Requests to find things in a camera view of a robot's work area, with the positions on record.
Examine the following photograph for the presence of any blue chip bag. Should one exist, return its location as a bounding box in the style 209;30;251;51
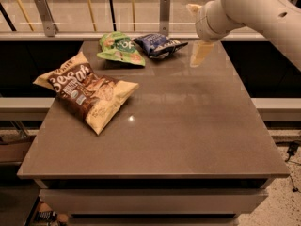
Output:
134;33;187;59

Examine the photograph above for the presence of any grey drawer front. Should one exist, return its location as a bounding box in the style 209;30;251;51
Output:
40;189;267;215

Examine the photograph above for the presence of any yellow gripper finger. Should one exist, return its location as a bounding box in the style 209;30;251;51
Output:
190;40;214;68
186;4;201;16

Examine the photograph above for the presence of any green chip bag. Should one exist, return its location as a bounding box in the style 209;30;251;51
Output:
97;31;145;66

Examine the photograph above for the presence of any metal railing bracket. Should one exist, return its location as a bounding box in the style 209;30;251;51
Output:
34;0;58;37
159;0;171;36

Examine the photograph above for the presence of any black power adapter with cable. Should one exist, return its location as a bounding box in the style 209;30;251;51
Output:
285;141;299;193

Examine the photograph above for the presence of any brown sesame chip bag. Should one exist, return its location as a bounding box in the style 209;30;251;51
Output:
34;52;139;135

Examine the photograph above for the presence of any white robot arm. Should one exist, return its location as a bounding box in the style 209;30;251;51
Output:
186;0;301;70

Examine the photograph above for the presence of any metal railing bracket left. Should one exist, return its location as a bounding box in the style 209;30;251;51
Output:
34;0;58;37

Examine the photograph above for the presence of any metal railing bracket middle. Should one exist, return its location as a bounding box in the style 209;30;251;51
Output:
159;0;171;36

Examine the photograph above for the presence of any horizontal metal rail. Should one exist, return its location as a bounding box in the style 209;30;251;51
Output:
0;31;267;42

